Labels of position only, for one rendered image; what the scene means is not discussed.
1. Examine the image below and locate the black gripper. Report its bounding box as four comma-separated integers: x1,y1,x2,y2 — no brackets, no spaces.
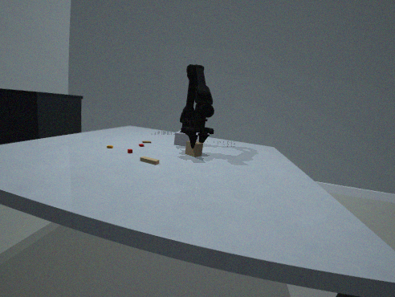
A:
181,116,214,149

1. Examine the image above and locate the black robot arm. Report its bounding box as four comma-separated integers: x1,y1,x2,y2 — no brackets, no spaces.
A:
180,64,214,127

